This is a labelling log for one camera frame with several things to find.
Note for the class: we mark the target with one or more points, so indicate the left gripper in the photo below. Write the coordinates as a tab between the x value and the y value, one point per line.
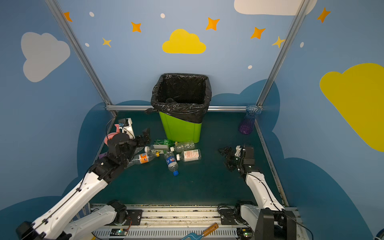
141	140

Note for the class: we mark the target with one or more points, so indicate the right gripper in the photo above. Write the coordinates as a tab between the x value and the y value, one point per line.
234	159

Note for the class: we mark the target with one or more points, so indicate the clear bottle white cap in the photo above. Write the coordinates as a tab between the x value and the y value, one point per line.
183	146

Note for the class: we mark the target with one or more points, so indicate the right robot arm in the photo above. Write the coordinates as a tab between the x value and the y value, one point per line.
268	220

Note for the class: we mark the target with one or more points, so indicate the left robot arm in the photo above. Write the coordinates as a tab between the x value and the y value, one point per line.
52	223

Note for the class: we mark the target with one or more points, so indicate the green plastic bin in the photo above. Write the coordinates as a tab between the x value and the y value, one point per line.
179	130

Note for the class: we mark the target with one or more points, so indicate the black bin liner bag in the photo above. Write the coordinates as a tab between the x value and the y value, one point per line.
183	96

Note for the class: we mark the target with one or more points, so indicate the clear bottle white green label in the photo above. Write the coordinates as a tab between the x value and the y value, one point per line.
157	148

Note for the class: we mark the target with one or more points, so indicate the crushed green bottle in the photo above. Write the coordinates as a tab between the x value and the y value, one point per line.
165	142

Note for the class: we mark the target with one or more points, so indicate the Pepsi bottle blue label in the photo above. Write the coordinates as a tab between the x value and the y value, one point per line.
171	163

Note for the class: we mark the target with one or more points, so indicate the pink label crushed bottle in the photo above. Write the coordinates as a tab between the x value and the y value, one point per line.
188	156

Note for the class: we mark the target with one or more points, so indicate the pink watering can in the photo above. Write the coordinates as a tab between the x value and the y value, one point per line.
111	135

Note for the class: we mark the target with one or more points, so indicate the purple ribbed glass vase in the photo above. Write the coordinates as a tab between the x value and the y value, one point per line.
247	125

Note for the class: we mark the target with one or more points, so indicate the blue dotted work glove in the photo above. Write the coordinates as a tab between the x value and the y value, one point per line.
84	211

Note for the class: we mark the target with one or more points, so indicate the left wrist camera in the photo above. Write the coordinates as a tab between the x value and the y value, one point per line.
125	127

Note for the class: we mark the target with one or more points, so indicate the aluminium back frame rail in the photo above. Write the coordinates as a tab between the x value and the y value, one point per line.
230	109

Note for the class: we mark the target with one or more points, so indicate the left aluminium frame post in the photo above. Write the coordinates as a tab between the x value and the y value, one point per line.
69	33

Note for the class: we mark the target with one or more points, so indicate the aluminium frame post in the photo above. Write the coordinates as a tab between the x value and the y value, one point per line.
69	33
292	32

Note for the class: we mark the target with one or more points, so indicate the right aluminium frame post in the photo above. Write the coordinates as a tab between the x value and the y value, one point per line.
292	32

